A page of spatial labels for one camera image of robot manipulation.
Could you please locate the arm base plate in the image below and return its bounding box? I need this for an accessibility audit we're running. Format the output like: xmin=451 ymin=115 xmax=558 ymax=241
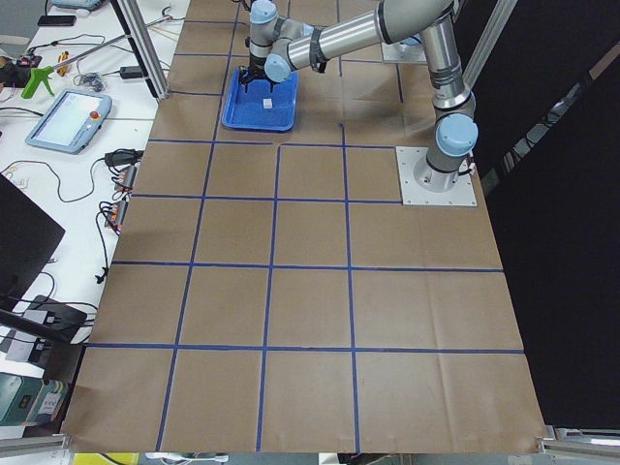
xmin=381 ymin=41 xmax=427 ymax=65
xmin=395 ymin=146 xmax=478 ymax=207

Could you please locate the blue plastic tray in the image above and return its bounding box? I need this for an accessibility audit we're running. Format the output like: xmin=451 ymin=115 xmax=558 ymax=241
xmin=222 ymin=67 xmax=298 ymax=132

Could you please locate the green handled reach grabber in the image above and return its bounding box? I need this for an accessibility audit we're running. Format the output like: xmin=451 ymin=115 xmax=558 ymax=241
xmin=20 ymin=7 xmax=176 ymax=99

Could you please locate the black monitor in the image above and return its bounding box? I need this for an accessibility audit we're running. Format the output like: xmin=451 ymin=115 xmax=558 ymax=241
xmin=0 ymin=176 xmax=65 ymax=311

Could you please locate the black power adapter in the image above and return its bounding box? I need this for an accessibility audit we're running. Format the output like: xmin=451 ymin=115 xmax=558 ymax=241
xmin=118 ymin=66 xmax=144 ymax=79

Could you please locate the wooden chopsticks pair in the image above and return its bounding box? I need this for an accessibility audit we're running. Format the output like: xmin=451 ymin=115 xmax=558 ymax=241
xmin=149 ymin=26 xmax=180 ymax=42

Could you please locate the teal box on floor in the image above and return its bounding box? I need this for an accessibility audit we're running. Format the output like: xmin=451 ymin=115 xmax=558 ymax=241
xmin=1 ymin=372 xmax=69 ymax=426

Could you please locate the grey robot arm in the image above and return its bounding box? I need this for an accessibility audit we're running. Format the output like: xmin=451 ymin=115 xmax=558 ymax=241
xmin=238 ymin=1 xmax=479 ymax=193

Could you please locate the black monitor stand base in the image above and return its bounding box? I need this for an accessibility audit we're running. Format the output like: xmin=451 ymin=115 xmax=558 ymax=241
xmin=15 ymin=295 xmax=87 ymax=343

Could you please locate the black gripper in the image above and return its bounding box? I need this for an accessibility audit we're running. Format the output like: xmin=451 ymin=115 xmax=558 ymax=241
xmin=239 ymin=54 xmax=274 ymax=93

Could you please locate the black smartphone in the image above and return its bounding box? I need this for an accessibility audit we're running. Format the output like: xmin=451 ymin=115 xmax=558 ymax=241
xmin=38 ymin=15 xmax=77 ymax=27

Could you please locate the aluminium frame post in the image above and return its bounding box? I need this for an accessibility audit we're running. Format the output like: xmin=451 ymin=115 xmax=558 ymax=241
xmin=110 ymin=0 xmax=170 ymax=102

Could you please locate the blue teach pendant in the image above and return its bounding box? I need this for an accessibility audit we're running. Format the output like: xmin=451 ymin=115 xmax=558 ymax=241
xmin=25 ymin=89 xmax=112 ymax=154

